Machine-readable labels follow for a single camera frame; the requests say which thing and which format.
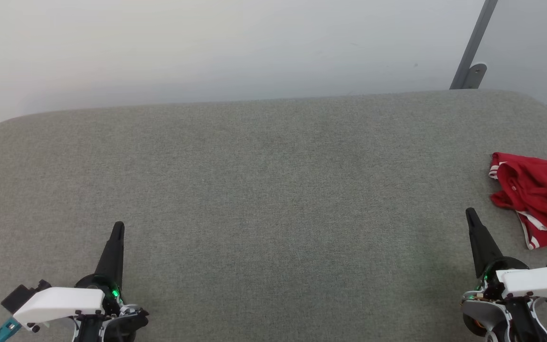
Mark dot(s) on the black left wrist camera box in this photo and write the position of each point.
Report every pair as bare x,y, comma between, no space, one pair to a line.
19,297

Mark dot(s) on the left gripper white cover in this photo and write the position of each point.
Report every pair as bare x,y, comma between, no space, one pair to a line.
60,301

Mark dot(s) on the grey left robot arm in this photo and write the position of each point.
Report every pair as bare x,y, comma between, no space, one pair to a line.
90,335

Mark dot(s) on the grey metal pole with bracket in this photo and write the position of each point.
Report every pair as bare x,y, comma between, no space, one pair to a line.
473,42

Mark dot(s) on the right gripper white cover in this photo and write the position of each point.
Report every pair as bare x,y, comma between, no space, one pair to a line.
534,282

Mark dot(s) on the grey fabric sofa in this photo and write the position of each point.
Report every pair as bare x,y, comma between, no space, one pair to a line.
273,190

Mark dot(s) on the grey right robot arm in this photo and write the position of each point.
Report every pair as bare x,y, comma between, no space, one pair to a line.
520,337

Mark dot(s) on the red shirt with white trim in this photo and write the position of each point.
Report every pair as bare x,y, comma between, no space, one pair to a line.
539,190

